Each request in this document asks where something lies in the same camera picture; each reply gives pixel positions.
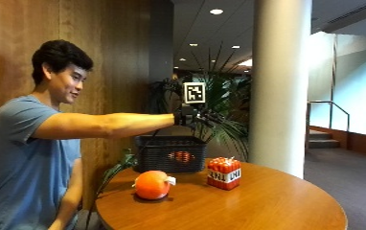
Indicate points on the the person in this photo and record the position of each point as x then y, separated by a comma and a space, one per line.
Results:
29, 150

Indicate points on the carpeted stair steps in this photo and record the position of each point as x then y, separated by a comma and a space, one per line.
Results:
324, 139

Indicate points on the orange pumpkin soft toy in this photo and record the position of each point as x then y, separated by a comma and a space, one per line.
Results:
152, 185

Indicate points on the orange object inside basket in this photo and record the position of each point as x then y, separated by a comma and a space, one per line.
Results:
181, 156

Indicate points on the white marker cube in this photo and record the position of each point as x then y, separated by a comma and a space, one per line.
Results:
195, 92

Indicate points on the black woven basket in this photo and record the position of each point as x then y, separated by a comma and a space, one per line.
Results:
171, 154

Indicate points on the red dynamite block toy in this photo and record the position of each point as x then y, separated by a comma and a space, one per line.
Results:
224, 173

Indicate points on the white round column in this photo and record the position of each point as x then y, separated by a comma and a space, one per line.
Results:
280, 86

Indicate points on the green potted palm plant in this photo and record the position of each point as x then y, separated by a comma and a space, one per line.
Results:
229, 96

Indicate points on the round ceiling light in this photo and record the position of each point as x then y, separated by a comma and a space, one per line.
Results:
217, 11
193, 44
236, 47

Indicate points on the metal stair handrail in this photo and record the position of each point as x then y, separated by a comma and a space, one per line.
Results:
330, 110

